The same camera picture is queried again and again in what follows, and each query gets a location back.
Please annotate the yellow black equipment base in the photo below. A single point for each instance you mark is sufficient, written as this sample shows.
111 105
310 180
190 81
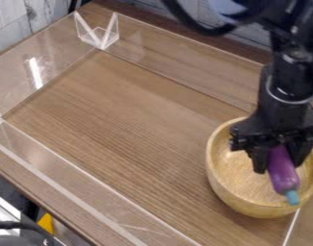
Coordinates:
18 231

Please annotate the clear acrylic corner bracket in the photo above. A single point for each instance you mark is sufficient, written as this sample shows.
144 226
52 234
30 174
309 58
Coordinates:
99 37

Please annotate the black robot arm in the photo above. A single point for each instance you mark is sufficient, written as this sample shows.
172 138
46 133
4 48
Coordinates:
287 20

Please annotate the purple toy eggplant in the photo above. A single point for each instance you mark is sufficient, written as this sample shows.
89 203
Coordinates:
282 173

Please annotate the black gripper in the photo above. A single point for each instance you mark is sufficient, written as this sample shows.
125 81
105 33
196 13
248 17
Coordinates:
279 121

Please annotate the brown wooden bowl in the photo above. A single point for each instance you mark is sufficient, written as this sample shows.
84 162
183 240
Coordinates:
242 189

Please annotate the clear acrylic tray walls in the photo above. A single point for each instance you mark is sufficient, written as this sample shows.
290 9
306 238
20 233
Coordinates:
103 134

